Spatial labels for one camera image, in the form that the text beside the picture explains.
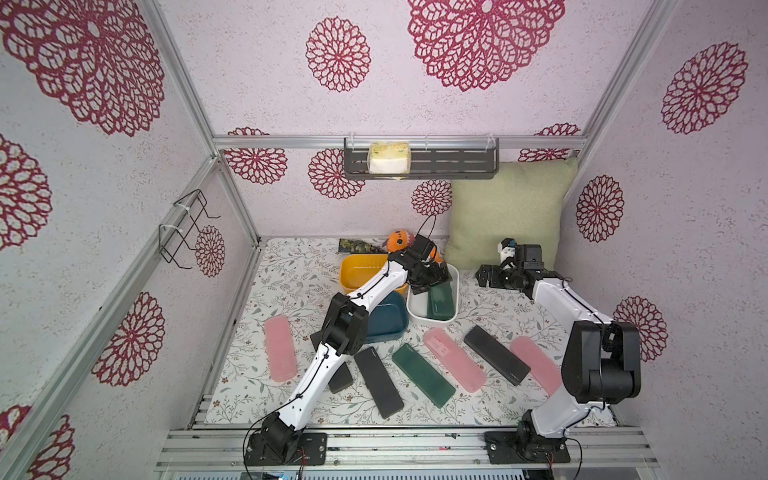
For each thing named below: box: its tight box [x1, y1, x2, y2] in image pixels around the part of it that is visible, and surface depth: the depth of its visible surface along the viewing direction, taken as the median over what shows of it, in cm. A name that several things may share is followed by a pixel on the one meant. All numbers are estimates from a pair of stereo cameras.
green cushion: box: [445, 157, 579, 269], surface depth 100 cm
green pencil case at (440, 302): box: [428, 281, 455, 321], surface depth 98 cm
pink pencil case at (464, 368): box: [424, 327, 487, 393], surface depth 91 cm
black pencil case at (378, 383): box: [354, 346, 404, 419], surface depth 86 cm
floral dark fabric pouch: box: [338, 238, 388, 254], surface depth 115 cm
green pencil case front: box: [392, 343, 456, 409], surface depth 87 cm
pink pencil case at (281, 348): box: [264, 315, 297, 383], surface depth 93 cm
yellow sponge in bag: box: [367, 141, 411, 175], surface depth 92 cm
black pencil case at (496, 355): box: [464, 325, 531, 386], surface depth 91 cm
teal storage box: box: [367, 291, 408, 343], surface depth 97 cm
